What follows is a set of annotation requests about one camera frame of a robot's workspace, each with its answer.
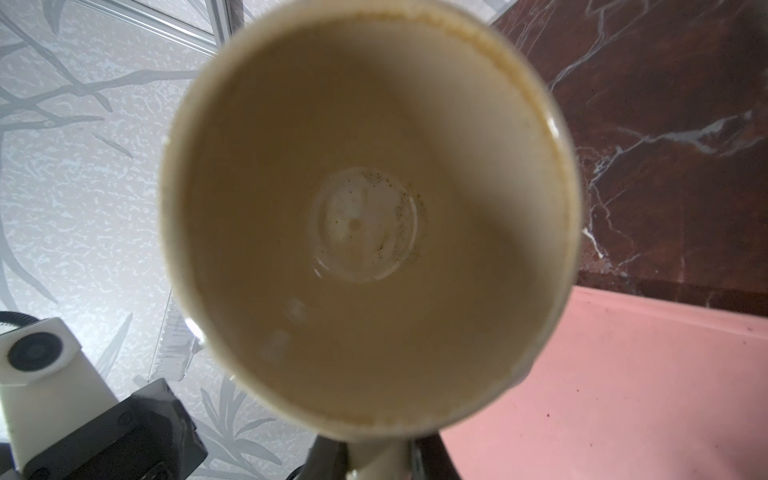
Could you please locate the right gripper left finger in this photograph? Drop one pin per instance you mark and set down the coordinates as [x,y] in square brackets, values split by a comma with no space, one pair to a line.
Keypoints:
[327,460]

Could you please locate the pink tray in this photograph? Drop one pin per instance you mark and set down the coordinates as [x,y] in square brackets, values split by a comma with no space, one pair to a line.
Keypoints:
[630,388]

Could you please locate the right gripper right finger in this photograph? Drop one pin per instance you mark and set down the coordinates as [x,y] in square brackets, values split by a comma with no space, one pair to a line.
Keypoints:
[430,459]

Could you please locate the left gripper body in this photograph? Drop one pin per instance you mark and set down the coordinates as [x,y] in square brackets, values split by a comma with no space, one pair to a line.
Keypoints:
[149,435]

